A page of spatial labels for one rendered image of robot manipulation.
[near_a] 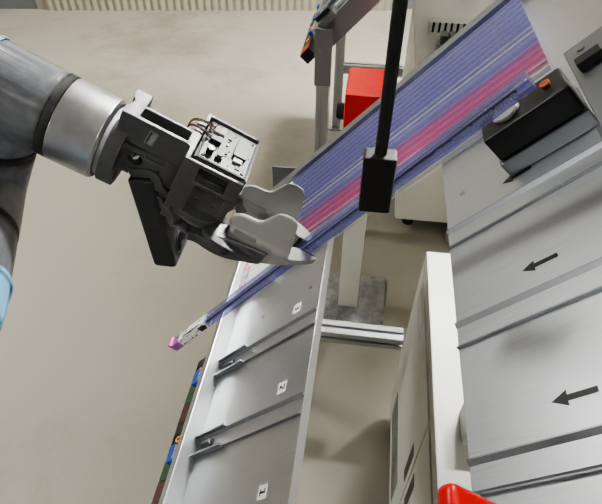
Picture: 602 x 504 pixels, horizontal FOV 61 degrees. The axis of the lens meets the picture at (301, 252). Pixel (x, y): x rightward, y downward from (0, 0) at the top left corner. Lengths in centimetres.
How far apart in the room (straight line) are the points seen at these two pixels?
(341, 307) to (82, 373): 82
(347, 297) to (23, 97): 133
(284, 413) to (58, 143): 33
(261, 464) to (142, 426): 102
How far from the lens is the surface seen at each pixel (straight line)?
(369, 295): 174
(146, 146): 46
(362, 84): 122
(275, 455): 53
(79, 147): 46
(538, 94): 48
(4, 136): 49
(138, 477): 148
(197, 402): 69
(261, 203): 51
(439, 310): 93
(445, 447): 80
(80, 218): 220
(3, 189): 51
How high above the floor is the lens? 132
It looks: 45 degrees down
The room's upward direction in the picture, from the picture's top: straight up
